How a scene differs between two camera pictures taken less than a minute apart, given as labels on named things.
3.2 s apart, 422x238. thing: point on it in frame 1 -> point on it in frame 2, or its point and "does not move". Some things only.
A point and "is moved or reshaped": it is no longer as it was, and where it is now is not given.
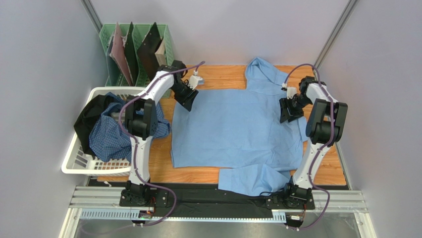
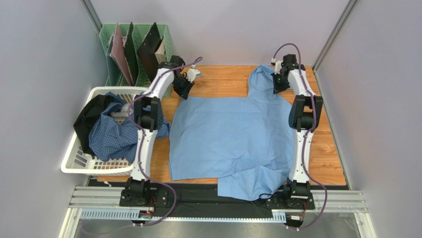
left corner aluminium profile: (92, 14) does not move
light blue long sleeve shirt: (239, 129) is moved or reshaped
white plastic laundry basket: (78, 162) does not move
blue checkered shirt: (107, 142) does not move
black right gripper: (289, 107) -> (281, 83)
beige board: (160, 54) does not move
